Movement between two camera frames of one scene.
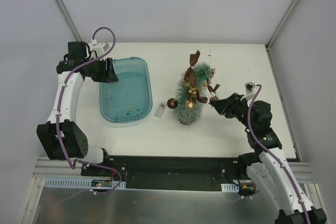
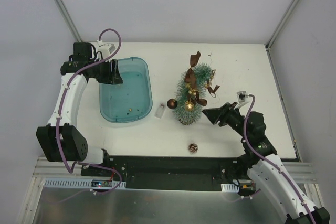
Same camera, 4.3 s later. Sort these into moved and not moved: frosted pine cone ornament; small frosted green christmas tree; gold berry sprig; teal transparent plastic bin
Moved: frosted pine cone ornament
Not moved: teal transparent plastic bin; gold berry sprig; small frosted green christmas tree
